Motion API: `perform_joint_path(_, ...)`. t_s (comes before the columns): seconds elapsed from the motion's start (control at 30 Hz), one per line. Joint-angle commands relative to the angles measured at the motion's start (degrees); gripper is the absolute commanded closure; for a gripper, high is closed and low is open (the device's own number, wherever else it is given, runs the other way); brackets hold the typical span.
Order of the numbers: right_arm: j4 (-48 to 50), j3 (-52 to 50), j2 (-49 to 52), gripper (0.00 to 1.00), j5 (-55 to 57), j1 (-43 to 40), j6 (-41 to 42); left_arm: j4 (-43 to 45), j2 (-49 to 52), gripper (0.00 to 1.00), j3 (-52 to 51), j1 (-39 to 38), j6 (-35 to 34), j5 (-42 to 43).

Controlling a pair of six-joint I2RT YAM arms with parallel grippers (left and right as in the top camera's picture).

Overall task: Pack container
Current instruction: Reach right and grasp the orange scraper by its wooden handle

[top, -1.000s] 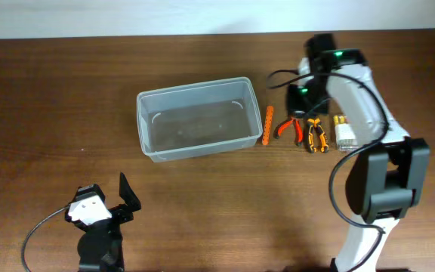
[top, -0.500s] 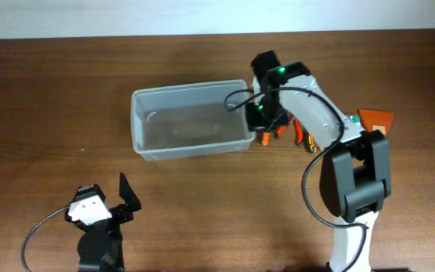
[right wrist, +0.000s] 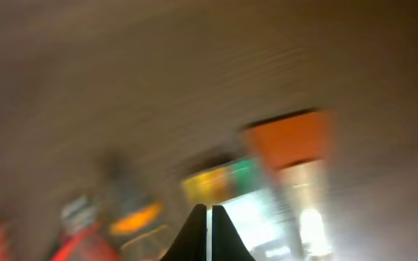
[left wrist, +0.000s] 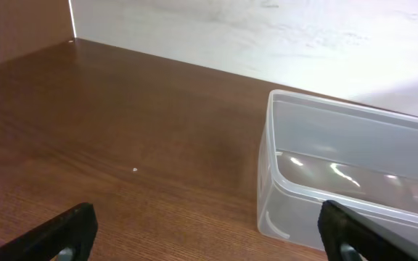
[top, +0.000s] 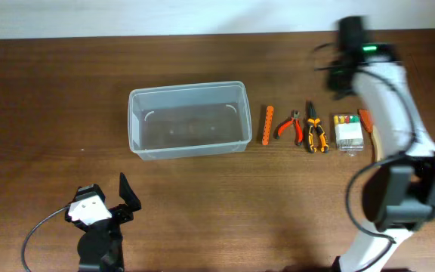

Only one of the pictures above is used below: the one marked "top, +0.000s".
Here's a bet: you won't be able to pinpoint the orange scraper wooden handle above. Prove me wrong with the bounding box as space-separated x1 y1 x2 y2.
358 109 384 162

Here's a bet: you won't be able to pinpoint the clear plastic storage container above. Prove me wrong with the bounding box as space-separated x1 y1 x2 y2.
128 81 252 161

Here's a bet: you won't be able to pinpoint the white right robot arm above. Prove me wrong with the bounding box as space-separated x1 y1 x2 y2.
328 16 435 272

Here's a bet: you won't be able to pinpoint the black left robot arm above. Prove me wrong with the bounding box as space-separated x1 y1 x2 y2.
65 174 141 272

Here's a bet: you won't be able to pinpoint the orange black long-nose pliers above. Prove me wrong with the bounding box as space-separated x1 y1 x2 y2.
305 101 329 153

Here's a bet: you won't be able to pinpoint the clear box of bits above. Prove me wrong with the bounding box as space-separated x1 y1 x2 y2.
333 114 364 152

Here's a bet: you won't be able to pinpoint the orange perforated bar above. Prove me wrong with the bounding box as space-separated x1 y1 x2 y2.
261 106 274 146

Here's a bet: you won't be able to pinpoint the red handled cutting pliers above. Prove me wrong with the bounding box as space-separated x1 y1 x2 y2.
274 110 304 146

